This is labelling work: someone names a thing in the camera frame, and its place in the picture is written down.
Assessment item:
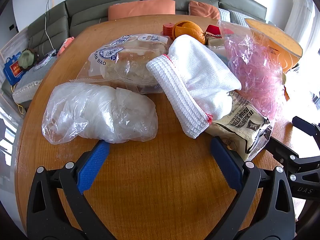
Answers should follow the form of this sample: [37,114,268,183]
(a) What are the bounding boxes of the grey-green sofa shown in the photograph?
[1,0,267,100]

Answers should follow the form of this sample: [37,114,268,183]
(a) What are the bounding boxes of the wooden chair backrest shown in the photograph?
[244,18,303,73]

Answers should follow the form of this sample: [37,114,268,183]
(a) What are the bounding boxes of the long orange cushion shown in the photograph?
[108,0,176,21]

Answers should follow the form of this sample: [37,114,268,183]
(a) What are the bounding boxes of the blue shopping bag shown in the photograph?
[3,52,25,86]

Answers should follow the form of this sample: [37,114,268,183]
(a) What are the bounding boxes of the grey ribbed cushion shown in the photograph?
[217,7,255,28]

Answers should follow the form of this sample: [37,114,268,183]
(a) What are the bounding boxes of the red box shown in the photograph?
[205,24,223,36]

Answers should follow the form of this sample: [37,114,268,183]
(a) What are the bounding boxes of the bag of pink rubber bands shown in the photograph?
[217,19,286,123]

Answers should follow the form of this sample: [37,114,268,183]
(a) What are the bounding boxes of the orange fruit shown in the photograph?
[172,20,206,45]

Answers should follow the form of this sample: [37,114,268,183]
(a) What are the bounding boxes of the white charging cable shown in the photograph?
[44,0,58,53]

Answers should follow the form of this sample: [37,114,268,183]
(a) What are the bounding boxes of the soy milk powder packet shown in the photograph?
[205,90,274,161]

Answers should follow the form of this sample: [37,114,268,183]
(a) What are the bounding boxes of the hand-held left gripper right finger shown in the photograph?
[210,136,297,240]

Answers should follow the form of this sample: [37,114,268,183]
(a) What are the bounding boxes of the white curtain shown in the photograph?
[284,0,320,55]

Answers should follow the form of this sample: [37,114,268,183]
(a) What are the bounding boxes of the stack of red discs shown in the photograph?
[160,22,178,38]

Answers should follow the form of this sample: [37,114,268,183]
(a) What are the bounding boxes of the pink plush toy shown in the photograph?
[57,36,75,57]

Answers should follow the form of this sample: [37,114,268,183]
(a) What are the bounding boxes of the square orange cushion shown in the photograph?
[188,0,221,20]

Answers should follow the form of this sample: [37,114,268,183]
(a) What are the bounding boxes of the bread in printed clear bag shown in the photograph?
[75,33,171,94]

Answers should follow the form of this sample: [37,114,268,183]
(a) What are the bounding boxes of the grey fringed blanket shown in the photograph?
[12,54,59,104]

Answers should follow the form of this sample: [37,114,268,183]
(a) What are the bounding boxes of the green hat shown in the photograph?
[19,50,38,71]

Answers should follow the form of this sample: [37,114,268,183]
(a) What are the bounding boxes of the white knitted glove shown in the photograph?
[146,34,242,139]

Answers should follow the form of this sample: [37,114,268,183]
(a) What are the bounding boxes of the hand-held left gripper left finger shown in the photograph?
[26,139,116,240]

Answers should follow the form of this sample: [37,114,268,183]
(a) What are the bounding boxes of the clear plastic bag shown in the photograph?
[41,82,159,145]

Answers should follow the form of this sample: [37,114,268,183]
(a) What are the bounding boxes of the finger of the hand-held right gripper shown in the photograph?
[265,135,320,180]
[292,116,320,141]

